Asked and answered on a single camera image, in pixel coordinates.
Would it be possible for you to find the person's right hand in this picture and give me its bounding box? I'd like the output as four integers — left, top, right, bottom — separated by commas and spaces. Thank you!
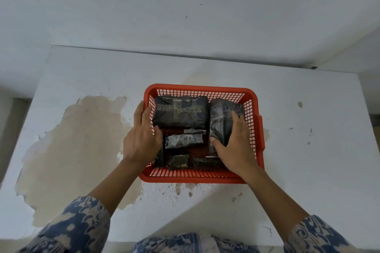
210, 110, 259, 178

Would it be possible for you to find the person's left hand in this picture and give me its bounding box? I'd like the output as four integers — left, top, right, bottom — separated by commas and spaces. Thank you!
123, 100, 163, 171

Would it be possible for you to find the tall black package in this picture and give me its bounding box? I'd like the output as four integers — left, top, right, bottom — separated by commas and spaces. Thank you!
209, 98, 246, 157

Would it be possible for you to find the red plastic mesh basket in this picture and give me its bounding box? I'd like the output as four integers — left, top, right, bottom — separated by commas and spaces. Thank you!
139, 83, 265, 184

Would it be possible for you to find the person's left forearm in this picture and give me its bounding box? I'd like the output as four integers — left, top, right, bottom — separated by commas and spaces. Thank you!
87, 157, 146, 218

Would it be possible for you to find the person's right forearm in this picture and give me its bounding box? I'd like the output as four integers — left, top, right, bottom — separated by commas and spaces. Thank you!
237, 164, 310, 243

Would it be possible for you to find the pile of black wrapped parcels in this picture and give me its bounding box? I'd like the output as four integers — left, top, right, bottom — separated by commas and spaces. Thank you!
152, 95, 228, 172

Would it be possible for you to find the blue patterned batik shirt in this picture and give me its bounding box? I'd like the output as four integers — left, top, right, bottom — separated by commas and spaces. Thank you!
17, 195, 358, 253

